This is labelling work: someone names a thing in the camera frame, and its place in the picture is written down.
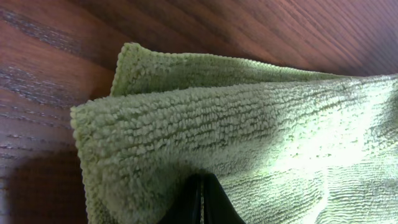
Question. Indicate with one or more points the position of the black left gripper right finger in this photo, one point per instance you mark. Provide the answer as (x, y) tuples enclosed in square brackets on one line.
[(218, 208)]

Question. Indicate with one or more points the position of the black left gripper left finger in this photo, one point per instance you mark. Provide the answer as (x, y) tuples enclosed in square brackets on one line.
[(186, 209)]

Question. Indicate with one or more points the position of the light green microfiber cloth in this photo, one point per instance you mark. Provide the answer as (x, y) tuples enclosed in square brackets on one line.
[(287, 145)]

